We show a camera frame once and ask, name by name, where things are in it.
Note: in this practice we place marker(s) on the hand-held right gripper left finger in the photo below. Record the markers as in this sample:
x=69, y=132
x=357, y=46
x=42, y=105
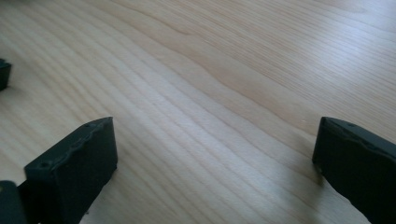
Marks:
x=74, y=174

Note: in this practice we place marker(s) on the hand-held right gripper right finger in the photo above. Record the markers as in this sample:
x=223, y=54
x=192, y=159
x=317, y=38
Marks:
x=358, y=168

